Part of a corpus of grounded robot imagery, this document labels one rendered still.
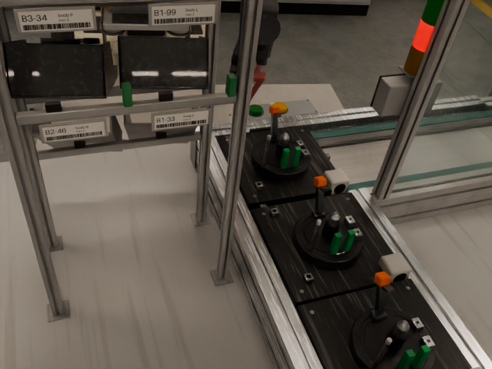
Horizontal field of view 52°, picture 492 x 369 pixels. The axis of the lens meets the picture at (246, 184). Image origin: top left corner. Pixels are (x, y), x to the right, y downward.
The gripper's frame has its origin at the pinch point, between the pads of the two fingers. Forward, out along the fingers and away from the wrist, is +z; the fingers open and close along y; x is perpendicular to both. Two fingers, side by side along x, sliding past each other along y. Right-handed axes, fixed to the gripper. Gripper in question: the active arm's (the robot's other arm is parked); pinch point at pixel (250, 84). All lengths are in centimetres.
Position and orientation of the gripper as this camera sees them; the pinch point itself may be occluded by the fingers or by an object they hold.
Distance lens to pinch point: 103.8
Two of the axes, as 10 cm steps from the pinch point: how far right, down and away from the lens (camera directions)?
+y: 1.5, -6.9, 7.1
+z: -0.6, 7.1, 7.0
